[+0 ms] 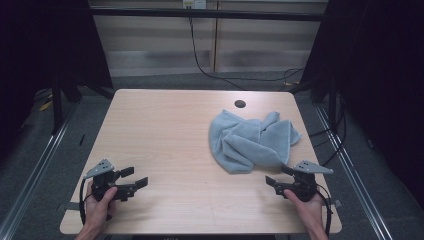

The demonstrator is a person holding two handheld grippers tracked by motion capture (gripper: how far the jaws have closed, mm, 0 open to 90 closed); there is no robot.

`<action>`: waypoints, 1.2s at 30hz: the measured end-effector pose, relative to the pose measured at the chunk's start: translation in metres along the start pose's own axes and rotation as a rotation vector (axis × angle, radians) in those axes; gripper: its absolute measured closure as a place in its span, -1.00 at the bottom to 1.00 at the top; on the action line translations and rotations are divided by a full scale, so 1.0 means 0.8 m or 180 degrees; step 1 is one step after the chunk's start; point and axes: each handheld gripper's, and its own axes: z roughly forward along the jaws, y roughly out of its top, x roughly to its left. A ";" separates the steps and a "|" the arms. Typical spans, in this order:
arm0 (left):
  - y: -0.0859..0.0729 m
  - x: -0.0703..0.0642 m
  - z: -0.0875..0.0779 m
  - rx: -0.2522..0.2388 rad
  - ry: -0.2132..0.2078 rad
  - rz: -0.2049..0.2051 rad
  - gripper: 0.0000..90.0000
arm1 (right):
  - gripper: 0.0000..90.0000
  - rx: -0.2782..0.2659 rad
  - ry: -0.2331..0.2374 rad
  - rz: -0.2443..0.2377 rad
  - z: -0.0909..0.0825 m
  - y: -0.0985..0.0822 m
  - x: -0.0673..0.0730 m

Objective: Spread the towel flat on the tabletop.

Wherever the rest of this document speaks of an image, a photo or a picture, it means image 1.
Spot black metal stand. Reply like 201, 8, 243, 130
327, 75, 338, 132
51, 79, 65, 136

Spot person's right hand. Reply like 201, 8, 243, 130
283, 188, 326, 232

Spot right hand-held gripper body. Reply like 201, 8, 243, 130
275, 159, 334, 203

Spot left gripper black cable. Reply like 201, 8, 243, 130
78, 178, 96, 226

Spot white wall outlet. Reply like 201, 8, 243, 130
182, 0, 208, 10

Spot light blue towel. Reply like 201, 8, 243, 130
208, 108, 303, 175

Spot metal floor rail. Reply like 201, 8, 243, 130
314, 104, 395, 240
0, 102, 80, 240

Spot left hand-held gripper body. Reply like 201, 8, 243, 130
83, 158, 138, 203

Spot white terry towel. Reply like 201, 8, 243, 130
0, 0, 114, 162

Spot black floor cables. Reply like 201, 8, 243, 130
308, 93, 348, 168

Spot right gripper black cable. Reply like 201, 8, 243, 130
315, 184, 334, 238

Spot person's left hand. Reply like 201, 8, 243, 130
84, 181, 119, 232

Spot black wall cable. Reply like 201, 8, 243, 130
188, 6, 305, 92

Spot black curtain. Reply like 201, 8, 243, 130
299, 0, 424, 209

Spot black horizontal bar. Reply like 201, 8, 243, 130
89, 7, 326, 22

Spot yellow floor item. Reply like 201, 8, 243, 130
38, 99, 54, 112

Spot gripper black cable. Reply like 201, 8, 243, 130
78, 178, 96, 226
315, 184, 334, 238

